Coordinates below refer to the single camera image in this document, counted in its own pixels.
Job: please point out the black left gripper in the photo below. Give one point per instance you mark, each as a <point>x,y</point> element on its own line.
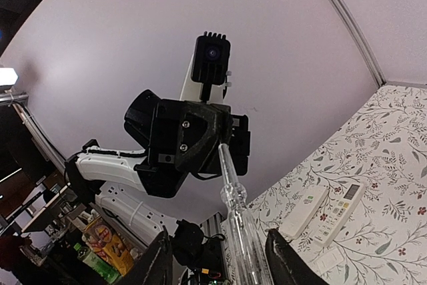
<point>182,138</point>

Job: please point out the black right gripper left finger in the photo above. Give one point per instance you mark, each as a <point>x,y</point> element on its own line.
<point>155,265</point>

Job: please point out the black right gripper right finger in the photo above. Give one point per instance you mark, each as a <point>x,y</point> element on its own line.
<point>285,264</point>

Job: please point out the clear handle screwdriver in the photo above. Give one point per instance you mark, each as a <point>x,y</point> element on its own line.
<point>246,249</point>

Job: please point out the white battery cover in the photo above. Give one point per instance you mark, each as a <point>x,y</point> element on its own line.
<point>329,260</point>

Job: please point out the white remote with green logo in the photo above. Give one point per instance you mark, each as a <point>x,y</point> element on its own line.
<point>298,219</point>

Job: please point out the white remote with display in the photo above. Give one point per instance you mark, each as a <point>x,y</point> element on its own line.
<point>339,215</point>

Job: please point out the green bottle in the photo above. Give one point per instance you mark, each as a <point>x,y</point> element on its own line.
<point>88,257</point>

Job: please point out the yellow snack bag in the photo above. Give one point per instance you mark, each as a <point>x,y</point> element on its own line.
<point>108,245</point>

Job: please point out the floral tablecloth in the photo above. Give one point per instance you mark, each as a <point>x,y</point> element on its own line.
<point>355,209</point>

